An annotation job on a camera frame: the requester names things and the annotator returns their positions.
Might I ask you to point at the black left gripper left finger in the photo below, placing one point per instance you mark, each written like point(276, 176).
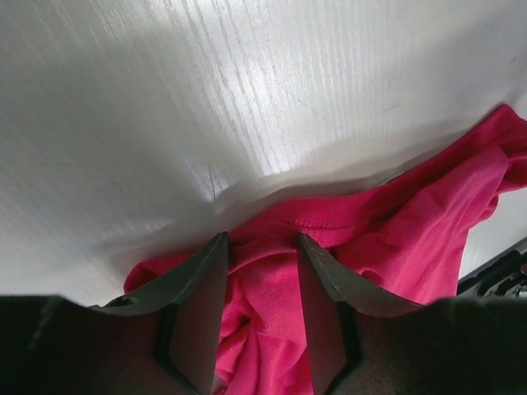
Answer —
point(161, 338)

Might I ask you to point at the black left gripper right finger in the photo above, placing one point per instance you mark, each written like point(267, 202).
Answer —
point(363, 339)

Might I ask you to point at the pink t-shirt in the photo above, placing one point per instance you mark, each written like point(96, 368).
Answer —
point(407, 236)

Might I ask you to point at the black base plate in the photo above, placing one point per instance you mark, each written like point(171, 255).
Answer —
point(504, 275)

